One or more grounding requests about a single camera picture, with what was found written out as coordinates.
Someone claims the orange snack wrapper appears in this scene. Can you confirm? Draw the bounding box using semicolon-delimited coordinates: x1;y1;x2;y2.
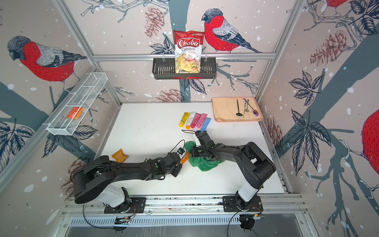
112;149;129;163

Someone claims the black wall basket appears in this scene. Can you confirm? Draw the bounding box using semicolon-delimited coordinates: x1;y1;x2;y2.
153;58;217;80

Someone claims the white wire shelf basket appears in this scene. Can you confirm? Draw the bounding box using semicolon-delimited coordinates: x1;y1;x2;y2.
44;72;108;136

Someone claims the aluminium front rail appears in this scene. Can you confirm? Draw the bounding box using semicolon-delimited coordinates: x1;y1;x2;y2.
59;194;308;218

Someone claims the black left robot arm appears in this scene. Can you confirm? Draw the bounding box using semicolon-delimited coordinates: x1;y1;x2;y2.
71;148;186;204

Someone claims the dark pink toothpaste tube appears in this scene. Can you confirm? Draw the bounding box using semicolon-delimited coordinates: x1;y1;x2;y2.
190;113;201;128

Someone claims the light blue toothpaste tube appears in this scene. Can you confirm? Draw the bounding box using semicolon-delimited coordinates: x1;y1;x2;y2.
200;117;211;132

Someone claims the green microfibre cloth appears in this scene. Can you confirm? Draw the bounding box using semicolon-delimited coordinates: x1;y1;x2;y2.
184;141;225;172

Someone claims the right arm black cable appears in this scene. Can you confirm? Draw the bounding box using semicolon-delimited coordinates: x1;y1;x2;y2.
181;129;255;237

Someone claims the black ladle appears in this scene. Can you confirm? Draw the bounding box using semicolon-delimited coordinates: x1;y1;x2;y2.
236;99;243;117

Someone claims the yellow toothpaste tube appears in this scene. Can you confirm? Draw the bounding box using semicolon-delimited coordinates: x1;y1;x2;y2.
179;112;190;127

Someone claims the white orange-capped toothpaste tube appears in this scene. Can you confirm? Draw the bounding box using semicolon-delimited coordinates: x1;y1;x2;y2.
186;112;196;130

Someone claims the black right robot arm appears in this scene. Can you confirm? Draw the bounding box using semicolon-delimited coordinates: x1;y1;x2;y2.
190;131;276;202

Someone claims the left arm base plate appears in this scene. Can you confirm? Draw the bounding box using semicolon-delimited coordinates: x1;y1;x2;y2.
104;197;147;214

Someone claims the beige cloth mat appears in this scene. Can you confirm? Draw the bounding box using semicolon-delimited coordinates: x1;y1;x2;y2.
212;97;264;122

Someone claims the orange packet in basket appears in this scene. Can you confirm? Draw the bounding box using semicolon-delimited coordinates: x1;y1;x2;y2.
67;107;84;119

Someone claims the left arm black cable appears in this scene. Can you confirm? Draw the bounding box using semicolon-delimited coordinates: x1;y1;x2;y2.
82;139;186;231

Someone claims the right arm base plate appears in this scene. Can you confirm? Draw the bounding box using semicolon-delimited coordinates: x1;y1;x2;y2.
222;195;264;212

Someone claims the purple spoon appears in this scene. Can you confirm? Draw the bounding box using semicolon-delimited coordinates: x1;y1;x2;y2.
246;100;259;116

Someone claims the orange toothpaste tube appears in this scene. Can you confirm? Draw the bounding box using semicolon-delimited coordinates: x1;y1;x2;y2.
180;152;190;165

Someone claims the light pink toothpaste tube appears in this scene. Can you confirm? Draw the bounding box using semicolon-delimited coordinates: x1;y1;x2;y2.
196;113;207;128

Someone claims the red cassava chips bag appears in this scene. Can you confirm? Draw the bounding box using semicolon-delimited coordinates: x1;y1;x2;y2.
174;31;204;74

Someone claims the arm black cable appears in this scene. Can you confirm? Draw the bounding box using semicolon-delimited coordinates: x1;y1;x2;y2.
82;139;186;231
181;129;255;237

